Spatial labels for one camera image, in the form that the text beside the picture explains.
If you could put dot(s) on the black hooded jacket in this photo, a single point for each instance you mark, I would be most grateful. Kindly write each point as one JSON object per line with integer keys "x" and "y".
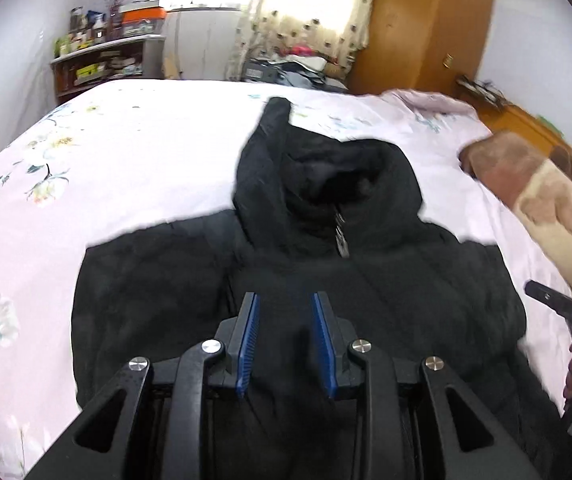
{"x": 391, "y": 260}

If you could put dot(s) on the black box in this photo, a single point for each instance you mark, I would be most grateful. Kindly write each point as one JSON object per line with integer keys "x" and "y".
{"x": 258, "y": 72}

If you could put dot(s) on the dried branch bouquet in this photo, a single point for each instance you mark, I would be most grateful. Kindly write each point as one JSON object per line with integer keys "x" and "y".
{"x": 116, "y": 20}

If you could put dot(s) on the white cabinet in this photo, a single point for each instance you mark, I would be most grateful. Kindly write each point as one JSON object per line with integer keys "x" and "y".
{"x": 201, "y": 40}

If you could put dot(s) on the orange plastic storage box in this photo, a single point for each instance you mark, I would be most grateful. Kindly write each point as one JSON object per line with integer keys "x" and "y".
{"x": 141, "y": 15}

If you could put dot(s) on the pink floral duvet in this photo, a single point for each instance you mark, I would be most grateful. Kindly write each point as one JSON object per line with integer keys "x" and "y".
{"x": 141, "y": 160}

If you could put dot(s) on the heart print curtain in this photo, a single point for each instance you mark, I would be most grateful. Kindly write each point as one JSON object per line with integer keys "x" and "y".
{"x": 311, "y": 10}

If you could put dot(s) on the pile of clothes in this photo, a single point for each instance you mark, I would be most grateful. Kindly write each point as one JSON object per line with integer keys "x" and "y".
{"x": 306, "y": 60}

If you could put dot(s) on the wooden shelf unit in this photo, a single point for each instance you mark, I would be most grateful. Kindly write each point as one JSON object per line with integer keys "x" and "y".
{"x": 66, "y": 75}

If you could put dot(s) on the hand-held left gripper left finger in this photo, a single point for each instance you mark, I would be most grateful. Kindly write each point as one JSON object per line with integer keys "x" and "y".
{"x": 248, "y": 340}

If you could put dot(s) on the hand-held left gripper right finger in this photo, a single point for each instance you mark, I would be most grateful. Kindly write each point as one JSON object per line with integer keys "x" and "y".
{"x": 323, "y": 345}

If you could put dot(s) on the group of bottles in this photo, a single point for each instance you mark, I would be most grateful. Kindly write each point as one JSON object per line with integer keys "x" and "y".
{"x": 83, "y": 25}

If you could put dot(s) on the wooden wardrobe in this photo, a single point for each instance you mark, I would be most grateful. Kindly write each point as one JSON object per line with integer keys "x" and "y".
{"x": 416, "y": 25}

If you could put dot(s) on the brown plush blanket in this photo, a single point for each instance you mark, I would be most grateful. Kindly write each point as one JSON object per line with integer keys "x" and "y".
{"x": 541, "y": 195}

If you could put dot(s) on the wooden headboard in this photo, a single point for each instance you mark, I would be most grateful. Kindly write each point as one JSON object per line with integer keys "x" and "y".
{"x": 516, "y": 120}

